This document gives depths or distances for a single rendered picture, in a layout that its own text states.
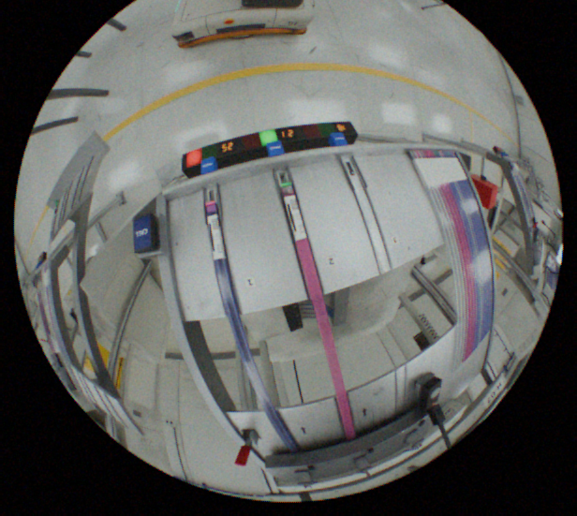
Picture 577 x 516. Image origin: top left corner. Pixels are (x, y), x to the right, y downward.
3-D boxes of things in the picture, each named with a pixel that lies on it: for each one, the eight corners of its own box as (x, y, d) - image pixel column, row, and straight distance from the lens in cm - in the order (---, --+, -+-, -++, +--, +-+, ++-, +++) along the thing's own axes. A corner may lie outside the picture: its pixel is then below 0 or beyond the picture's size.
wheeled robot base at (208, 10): (297, -15, 160) (307, -32, 146) (304, 37, 118) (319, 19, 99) (194, -5, 161) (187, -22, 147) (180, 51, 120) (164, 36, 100)
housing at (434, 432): (275, 457, 61) (274, 487, 56) (441, 391, 68) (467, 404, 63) (284, 465, 68) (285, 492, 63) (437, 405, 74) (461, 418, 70)
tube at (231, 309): (208, 206, 29) (206, 203, 28) (216, 204, 29) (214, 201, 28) (293, 451, 47) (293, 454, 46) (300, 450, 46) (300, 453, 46)
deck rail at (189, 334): (172, 208, 39) (155, 195, 34) (181, 205, 38) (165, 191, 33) (273, 464, 65) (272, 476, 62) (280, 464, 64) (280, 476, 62)
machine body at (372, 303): (232, 206, 109) (222, 288, 56) (349, 181, 119) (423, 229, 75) (260, 287, 144) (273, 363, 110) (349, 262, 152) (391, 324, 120)
